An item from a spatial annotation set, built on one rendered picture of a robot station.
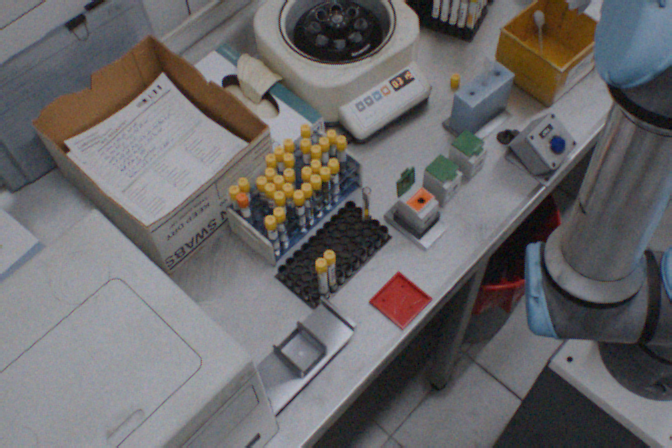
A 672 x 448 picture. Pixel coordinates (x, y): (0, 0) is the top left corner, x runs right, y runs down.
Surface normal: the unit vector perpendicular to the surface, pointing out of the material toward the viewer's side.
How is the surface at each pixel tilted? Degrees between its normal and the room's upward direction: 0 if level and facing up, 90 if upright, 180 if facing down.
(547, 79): 90
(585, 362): 1
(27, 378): 0
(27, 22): 90
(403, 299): 0
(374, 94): 25
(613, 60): 83
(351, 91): 90
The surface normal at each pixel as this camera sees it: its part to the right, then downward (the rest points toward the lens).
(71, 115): 0.74, 0.55
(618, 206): -0.47, 0.72
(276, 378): -0.03, -0.50
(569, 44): -0.73, 0.60
